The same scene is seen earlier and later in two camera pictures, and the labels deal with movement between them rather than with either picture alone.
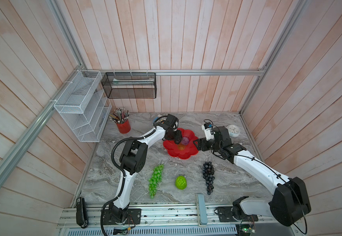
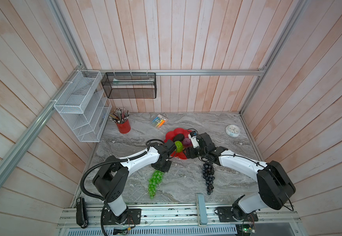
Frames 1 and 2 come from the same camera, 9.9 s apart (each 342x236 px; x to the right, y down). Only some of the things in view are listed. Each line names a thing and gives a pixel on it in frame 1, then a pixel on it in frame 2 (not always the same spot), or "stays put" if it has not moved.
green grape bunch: (155, 180) stays put
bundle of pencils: (119, 115) stays put
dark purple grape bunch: (208, 171) stays put
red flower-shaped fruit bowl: (182, 151) stays put
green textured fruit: (181, 182) to (179, 146)
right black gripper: (200, 141) to (190, 151)
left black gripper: (178, 137) to (166, 169)
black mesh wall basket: (130, 85) stays put
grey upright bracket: (202, 213) stays put
